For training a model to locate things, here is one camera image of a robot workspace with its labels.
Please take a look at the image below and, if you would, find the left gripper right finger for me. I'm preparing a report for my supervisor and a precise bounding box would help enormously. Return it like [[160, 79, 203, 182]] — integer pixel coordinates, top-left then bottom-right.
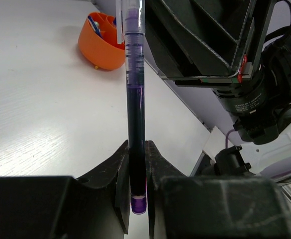
[[145, 140, 188, 239]]

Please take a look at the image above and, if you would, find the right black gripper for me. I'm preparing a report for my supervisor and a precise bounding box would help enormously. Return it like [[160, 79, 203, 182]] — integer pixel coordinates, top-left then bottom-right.
[[145, 0, 276, 87]]

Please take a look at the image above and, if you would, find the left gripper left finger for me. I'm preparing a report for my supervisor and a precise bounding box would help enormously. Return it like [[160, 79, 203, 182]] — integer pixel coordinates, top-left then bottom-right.
[[75, 141, 130, 239]]

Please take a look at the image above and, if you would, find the purple pen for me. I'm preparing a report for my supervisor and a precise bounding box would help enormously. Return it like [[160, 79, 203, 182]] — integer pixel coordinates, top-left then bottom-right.
[[124, 9, 148, 215]]

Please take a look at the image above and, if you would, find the clear pen cap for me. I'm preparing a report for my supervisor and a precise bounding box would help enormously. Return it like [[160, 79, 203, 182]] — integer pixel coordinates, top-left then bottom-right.
[[115, 0, 145, 44]]

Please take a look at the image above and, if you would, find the blue ballpoint pen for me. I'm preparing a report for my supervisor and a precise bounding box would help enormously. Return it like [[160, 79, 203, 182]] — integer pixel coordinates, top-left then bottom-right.
[[88, 15, 102, 38]]

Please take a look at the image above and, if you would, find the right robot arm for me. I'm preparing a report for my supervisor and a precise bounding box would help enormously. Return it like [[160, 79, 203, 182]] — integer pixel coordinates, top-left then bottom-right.
[[145, 0, 291, 145]]

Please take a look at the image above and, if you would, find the orange round compartment container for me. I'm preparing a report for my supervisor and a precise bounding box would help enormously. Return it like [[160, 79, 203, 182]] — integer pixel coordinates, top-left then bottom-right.
[[78, 12, 125, 71]]

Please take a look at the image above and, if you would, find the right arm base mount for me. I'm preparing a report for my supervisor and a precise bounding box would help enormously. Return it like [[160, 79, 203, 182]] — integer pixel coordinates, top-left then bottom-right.
[[190, 146, 256, 178]]

